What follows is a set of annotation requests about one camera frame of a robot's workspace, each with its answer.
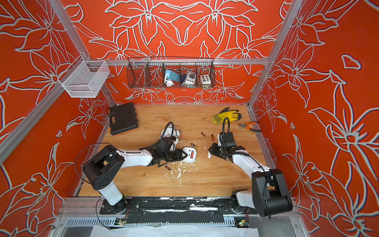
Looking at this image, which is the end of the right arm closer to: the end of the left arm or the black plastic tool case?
the end of the left arm

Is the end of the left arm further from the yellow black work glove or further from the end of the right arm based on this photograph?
the yellow black work glove

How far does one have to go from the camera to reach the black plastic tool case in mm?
1004
